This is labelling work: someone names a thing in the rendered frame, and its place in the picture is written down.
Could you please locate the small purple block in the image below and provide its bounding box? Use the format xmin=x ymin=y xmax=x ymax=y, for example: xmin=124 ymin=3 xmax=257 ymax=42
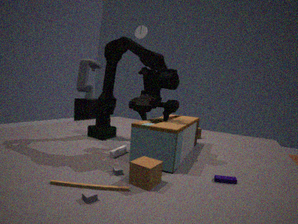
xmin=214 ymin=175 xmax=237 ymax=184

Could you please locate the long thin wooden stick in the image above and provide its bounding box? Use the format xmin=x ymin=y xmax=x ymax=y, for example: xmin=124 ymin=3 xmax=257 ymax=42
xmin=50 ymin=180 xmax=129 ymax=191

